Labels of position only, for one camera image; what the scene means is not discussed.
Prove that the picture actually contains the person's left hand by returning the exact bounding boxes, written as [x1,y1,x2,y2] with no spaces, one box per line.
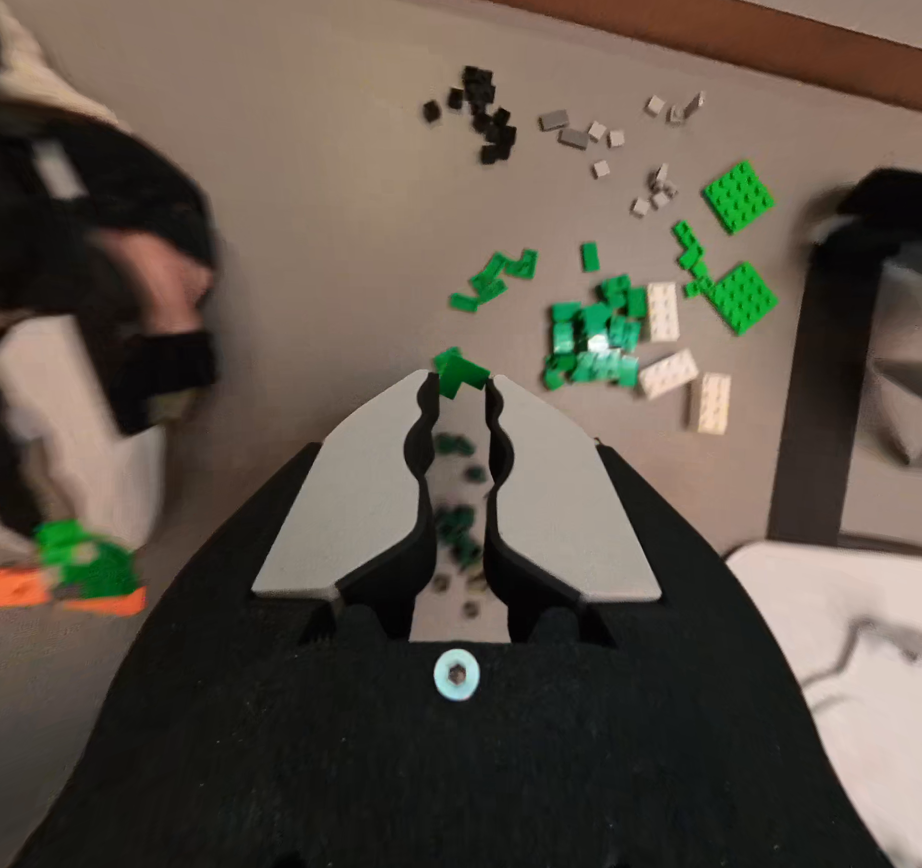
[94,230,213,339]

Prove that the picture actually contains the square bright green lego plate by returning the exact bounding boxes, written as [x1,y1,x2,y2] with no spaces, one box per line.
[702,160,777,235]
[702,261,780,336]

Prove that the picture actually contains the orange brick separator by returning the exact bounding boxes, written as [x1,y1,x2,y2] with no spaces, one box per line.
[0,567,148,617]

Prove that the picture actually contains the brown wooden trim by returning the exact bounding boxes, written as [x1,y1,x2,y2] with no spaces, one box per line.
[281,0,922,113]

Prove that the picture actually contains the black chair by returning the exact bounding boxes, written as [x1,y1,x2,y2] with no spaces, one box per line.
[767,168,922,548]

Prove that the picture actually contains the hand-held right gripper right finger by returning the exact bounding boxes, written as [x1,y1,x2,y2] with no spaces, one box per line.
[485,373,664,604]

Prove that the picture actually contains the white lego brick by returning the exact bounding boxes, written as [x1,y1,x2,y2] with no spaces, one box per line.
[637,348,701,401]
[688,371,732,437]
[647,281,681,343]

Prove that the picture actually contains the pile of dark green lego pieces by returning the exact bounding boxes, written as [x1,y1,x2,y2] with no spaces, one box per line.
[431,432,487,620]

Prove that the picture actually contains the pile of bright green lego bricks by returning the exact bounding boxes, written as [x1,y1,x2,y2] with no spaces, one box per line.
[544,274,649,388]

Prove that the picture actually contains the scattered grey lego pieces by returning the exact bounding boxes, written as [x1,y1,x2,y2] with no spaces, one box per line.
[539,90,707,219]

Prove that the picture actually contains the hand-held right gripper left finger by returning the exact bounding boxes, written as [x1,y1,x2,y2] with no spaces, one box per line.
[251,370,442,604]

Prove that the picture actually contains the scattered bright green lego plates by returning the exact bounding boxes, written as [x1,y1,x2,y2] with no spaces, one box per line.
[449,249,539,314]

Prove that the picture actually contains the person's left forearm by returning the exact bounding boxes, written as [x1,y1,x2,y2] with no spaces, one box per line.
[0,4,123,127]

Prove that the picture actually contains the green lego assembly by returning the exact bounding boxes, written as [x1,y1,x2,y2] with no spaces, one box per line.
[32,518,141,599]

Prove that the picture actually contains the pile of black lego pieces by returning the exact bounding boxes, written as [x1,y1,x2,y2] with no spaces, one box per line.
[421,65,520,167]

